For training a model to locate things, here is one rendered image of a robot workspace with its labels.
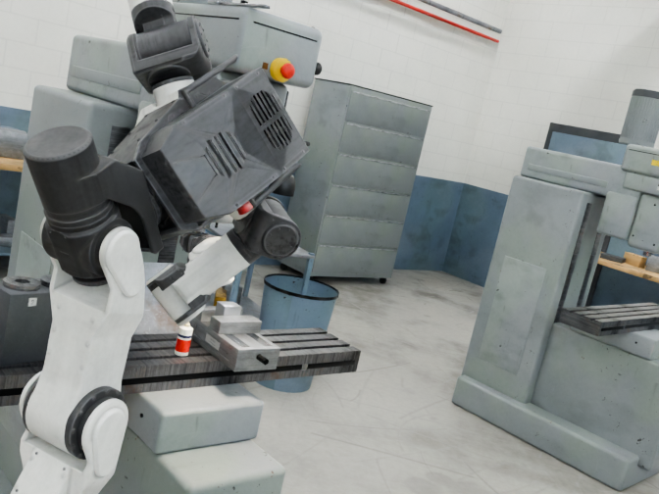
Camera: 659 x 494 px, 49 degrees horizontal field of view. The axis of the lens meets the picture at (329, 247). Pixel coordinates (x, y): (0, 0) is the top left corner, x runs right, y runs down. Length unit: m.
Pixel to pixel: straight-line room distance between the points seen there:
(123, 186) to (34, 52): 5.03
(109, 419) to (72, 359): 0.13
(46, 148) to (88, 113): 1.09
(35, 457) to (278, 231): 0.65
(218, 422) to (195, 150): 0.97
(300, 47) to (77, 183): 0.89
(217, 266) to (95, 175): 0.45
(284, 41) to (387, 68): 6.46
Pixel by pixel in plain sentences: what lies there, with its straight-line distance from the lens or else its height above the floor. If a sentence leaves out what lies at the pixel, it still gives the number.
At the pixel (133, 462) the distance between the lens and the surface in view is 2.20.
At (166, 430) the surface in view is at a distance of 2.05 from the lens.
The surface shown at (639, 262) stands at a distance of 7.83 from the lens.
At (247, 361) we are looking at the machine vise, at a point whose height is 0.94.
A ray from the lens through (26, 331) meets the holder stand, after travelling 1.99.
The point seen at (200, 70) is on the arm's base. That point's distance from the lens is 1.58.
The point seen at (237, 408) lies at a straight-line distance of 2.15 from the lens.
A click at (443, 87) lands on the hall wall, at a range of 9.10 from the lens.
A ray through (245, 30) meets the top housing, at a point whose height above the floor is 1.83.
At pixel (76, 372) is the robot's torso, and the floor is 1.12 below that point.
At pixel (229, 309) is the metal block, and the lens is 2.28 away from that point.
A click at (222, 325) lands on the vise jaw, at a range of 2.21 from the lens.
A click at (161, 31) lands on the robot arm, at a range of 1.58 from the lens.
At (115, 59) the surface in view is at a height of 1.70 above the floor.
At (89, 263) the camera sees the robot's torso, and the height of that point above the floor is 1.34.
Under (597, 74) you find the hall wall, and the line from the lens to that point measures 8.96.
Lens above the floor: 1.67
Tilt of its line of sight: 10 degrees down
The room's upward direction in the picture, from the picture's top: 13 degrees clockwise
